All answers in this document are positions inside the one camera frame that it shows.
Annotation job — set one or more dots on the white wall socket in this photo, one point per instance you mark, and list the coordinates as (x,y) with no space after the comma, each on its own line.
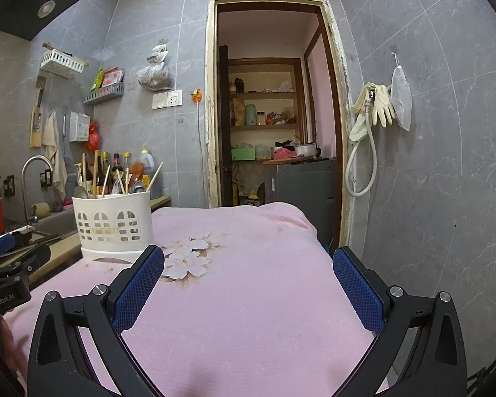
(174,98)

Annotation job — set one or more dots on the person's left hand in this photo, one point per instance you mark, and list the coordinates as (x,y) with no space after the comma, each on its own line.
(8,337)

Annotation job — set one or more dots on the hanging wooden grater board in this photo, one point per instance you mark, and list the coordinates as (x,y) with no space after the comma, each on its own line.
(37,124)

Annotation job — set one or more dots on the red cloth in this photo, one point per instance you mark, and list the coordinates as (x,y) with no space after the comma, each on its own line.
(284,154)

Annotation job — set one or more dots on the small steel pot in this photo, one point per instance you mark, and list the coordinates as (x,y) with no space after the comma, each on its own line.
(305,150)

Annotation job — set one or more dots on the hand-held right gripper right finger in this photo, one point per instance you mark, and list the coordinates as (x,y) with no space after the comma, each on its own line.
(357,291)

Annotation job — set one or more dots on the pink floral blanket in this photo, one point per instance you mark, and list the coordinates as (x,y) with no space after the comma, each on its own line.
(239,289)

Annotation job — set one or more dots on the green box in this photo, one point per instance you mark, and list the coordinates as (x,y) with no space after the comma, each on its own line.
(243,154)

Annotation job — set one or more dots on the brown bottle with white label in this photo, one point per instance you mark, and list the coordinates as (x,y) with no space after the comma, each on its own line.
(91,180)

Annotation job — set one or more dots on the white slotted wall basket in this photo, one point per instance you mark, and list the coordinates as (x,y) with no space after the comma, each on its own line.
(62,64)

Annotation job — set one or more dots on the curved steel faucet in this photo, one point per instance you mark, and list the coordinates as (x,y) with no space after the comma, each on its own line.
(24,182)

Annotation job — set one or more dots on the worn door frame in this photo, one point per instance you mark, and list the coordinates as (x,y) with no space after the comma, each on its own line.
(210,91)

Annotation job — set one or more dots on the small glass jar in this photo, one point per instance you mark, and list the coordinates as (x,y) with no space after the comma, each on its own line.
(261,118)

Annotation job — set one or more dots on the orange chili powder bag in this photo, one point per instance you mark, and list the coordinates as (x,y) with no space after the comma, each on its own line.
(137,171)

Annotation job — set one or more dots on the hanging beige dish cloth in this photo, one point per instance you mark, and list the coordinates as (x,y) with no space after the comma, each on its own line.
(51,140)

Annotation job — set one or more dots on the steel wool scrubber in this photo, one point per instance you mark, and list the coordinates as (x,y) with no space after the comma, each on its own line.
(56,206)

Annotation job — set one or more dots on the dark bottle with red label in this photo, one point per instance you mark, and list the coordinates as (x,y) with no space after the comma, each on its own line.
(117,163)

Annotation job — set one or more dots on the white perforated wall box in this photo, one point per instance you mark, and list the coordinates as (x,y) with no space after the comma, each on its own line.
(79,127)

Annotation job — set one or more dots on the green snack packet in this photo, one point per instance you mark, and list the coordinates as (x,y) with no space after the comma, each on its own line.
(98,80)

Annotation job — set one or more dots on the red snack packet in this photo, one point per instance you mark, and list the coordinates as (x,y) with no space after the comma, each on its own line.
(113,76)

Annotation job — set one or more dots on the black wall hook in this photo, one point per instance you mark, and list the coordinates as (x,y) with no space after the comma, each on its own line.
(45,178)
(8,186)

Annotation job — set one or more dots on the pale green canister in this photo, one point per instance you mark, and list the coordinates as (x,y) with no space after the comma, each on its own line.
(250,115)

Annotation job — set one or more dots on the grey wall shelf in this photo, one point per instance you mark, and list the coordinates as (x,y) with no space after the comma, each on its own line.
(103,95)

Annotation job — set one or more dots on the white mesh bag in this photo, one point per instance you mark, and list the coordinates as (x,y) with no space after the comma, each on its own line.
(401,95)

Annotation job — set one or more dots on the beige loofah sponge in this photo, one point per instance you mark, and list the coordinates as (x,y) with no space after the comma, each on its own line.
(41,209)

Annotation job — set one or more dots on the stainless steel sink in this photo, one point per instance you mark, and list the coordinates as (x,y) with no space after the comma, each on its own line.
(53,225)

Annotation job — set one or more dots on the cream rubber glove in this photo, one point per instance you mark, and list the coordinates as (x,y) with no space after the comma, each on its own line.
(360,115)
(383,105)

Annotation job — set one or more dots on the wooden shelf unit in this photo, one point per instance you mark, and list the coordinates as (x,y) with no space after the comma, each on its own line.
(268,128)

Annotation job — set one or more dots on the white plastic utensil holder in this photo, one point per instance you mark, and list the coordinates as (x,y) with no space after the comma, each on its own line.
(107,206)

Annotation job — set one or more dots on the hanging clear bag of spices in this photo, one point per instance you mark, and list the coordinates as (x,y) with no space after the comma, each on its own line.
(155,74)

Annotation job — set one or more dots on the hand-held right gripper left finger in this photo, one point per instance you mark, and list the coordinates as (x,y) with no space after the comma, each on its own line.
(138,285)

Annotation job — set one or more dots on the plastic oil jug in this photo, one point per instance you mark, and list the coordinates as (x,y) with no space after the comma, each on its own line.
(151,159)

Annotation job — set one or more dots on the grey cabinet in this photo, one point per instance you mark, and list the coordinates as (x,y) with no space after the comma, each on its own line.
(301,190)

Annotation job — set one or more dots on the clear bottle with yellow cap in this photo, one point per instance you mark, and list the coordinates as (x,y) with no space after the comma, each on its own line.
(127,160)

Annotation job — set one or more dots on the red plastic bag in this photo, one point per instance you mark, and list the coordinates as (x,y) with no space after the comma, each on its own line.
(94,134)

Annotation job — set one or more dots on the white wall switch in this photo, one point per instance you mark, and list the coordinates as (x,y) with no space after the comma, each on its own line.
(159,100)

